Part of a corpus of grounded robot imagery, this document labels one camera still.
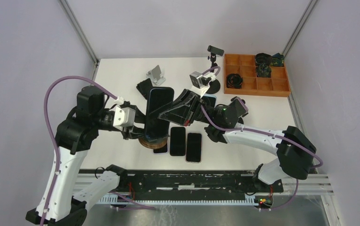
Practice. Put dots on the black folding phone stand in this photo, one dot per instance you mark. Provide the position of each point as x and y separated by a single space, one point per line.
144 87

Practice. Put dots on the light blue case phone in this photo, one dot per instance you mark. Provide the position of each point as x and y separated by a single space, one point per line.
210 100

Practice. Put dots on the black tall round-base stand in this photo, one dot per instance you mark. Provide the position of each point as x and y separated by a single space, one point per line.
214 52

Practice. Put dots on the black lens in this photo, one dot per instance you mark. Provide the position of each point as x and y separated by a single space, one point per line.
234 81

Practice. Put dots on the silver folding phone stand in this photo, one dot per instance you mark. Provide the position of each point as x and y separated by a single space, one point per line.
156 76

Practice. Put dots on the black phone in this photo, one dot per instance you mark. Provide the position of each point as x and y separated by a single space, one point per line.
177 141

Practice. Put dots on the round wooden phone stand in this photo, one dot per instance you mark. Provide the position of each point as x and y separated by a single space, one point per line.
153 143

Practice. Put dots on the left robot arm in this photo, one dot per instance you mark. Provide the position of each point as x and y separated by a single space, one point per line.
96 109

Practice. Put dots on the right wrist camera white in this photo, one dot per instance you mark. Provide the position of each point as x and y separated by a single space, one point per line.
203 83

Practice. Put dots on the white cable duct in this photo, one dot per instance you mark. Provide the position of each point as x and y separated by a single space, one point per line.
115 200

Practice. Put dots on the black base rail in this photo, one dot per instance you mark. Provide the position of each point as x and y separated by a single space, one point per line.
192 185

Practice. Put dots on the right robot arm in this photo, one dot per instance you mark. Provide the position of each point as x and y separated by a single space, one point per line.
294 152

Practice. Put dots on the black right clamp stand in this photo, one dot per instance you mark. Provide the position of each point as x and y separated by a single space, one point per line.
244 99

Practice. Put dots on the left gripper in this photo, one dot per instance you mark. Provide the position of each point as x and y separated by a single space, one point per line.
136 131

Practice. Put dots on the purple case phone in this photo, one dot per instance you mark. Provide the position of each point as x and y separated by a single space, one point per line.
161 150

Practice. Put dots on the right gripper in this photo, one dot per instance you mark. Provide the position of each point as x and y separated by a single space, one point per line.
184 110

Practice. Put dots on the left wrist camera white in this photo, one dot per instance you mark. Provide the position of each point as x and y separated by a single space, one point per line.
124 113

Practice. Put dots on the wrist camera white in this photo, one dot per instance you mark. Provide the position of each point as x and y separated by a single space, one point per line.
124 113
203 83

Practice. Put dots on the orange compartment tray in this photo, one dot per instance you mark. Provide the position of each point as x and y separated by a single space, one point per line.
277 85

